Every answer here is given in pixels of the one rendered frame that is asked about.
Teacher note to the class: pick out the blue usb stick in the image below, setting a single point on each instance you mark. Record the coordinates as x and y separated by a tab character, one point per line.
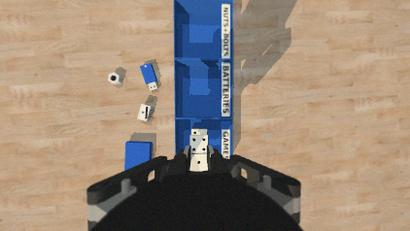
149	76

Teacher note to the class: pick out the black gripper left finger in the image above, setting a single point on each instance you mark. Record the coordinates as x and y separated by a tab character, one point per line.
104	195

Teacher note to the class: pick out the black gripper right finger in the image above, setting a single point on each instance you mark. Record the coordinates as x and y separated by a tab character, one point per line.
283	189

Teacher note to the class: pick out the blue rectangular block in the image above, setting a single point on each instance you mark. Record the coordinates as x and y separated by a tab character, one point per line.
137	153

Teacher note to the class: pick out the blue three-compartment bin rack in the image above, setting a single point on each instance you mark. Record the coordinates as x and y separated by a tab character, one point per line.
203	78

